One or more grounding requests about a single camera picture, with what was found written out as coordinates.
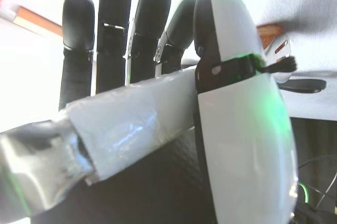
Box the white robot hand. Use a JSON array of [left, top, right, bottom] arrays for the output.
[[31, 0, 300, 224]]

